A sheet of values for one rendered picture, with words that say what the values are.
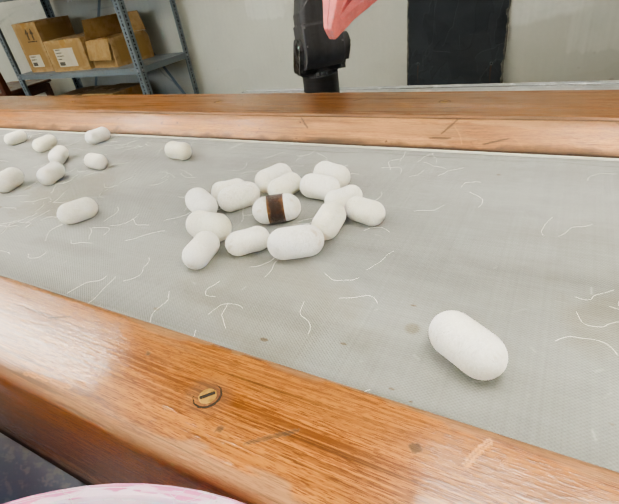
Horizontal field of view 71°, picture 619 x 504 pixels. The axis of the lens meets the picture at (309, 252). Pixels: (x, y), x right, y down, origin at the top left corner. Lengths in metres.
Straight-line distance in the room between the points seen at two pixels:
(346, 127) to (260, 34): 2.28
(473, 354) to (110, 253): 0.27
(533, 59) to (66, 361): 2.27
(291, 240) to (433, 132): 0.22
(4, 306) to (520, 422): 0.27
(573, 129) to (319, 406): 0.34
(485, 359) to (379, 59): 2.32
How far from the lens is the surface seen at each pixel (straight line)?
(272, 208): 0.33
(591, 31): 2.35
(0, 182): 0.58
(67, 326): 0.26
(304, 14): 0.76
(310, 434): 0.17
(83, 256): 0.38
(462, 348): 0.20
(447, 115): 0.46
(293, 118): 0.52
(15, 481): 0.34
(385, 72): 2.48
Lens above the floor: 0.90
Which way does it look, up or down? 33 degrees down
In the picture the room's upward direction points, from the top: 9 degrees counter-clockwise
